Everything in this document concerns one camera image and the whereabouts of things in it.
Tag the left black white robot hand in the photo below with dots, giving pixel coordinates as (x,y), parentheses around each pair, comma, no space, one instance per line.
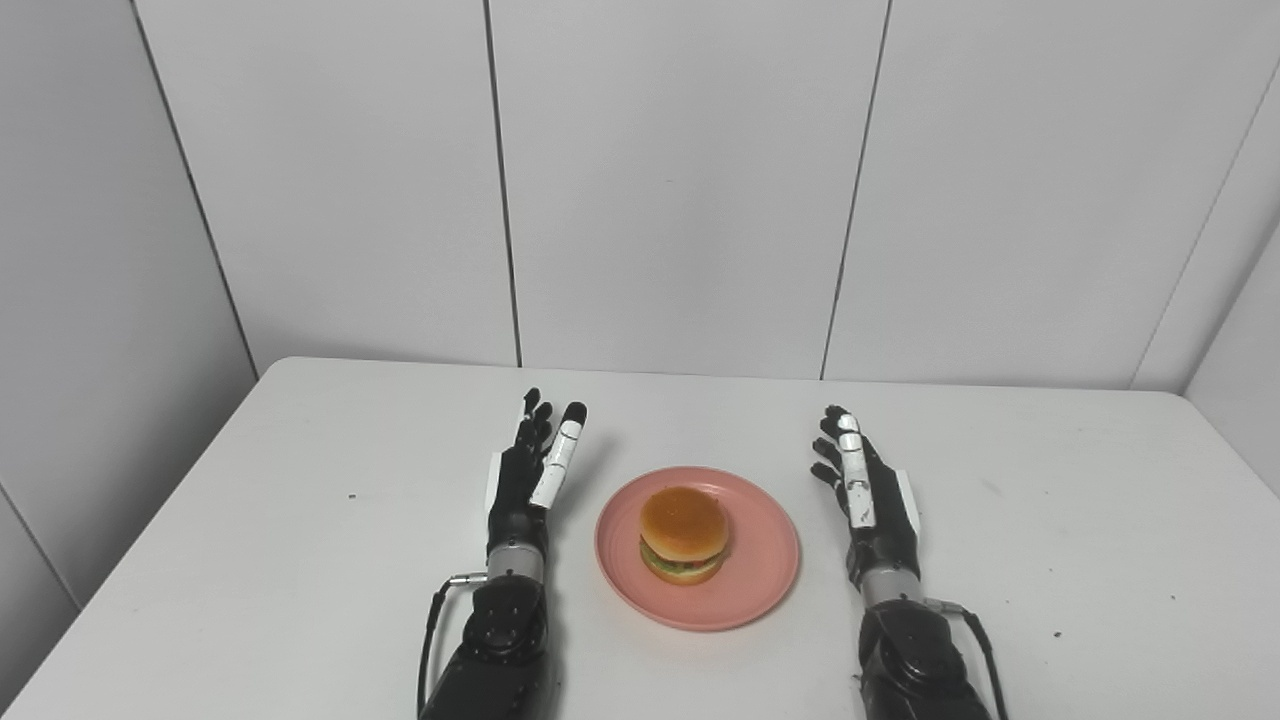
(515,495)

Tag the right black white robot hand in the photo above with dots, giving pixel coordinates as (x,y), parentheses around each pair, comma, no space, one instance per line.
(875,510)

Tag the pink round plate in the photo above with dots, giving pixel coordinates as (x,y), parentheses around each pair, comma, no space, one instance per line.
(760,570)

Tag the toy hamburger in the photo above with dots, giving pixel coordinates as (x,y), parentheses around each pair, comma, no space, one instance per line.
(685,530)

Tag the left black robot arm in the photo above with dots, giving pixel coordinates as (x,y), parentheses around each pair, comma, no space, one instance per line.
(495,650)

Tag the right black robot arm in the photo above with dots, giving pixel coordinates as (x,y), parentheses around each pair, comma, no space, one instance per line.
(915,660)

